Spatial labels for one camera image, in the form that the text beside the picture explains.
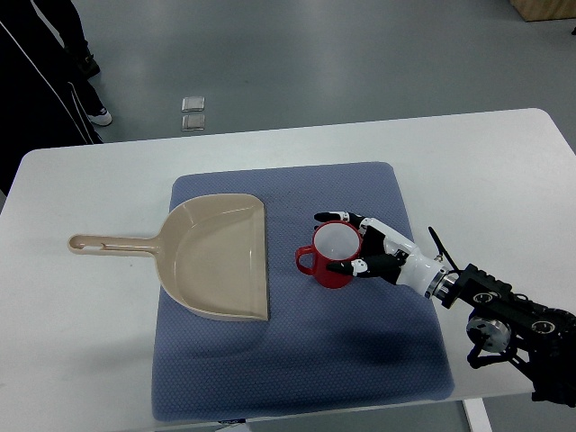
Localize red mug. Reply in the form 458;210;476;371
295;220;362;289

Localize wooden box corner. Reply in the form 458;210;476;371
509;0;575;23

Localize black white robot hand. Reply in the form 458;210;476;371
314;211;454;298

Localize person in black clothes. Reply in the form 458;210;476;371
1;1;104;194

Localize blue textured mat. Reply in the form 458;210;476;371
151;162;454;421

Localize white table leg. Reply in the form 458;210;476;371
463;398;492;432

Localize white sneaker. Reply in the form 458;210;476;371
87;107;113;127

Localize beige plastic dustpan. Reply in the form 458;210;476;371
67;193;270;321

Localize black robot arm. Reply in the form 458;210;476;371
428;228;575;408

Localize upper metal floor plate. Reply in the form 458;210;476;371
181;96;205;113

